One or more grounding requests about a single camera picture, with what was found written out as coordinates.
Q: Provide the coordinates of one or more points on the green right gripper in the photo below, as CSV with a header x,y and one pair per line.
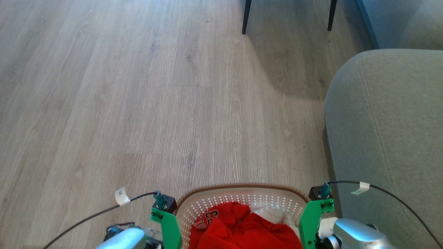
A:
x,y
309,218

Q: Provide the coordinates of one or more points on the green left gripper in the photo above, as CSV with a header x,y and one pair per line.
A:
x,y
171,230

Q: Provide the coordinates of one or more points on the white laundry basket brown rim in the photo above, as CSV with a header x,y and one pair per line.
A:
x,y
242,196

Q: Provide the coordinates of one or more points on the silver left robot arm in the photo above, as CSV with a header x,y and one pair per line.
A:
x,y
124,240

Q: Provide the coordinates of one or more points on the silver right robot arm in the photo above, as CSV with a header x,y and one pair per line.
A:
x,y
356,235

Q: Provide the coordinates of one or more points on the white garment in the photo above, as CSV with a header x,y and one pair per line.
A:
x,y
273,212

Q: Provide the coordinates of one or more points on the red printed garment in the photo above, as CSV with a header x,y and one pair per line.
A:
x,y
242,231

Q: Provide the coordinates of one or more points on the grey fabric sofa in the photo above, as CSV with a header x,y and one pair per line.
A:
x,y
391,145

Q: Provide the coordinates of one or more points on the black chair leg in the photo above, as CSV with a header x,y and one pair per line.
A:
x,y
332,14
246,15

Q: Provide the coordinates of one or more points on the blue-grey upholstered furniture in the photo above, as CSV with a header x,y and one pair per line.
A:
x,y
405,22

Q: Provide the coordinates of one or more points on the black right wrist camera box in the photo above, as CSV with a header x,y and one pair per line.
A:
x,y
316,193

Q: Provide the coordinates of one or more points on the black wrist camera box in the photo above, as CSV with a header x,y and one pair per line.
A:
x,y
316,193
168,202

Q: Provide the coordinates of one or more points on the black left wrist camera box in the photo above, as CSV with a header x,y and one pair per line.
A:
x,y
168,202

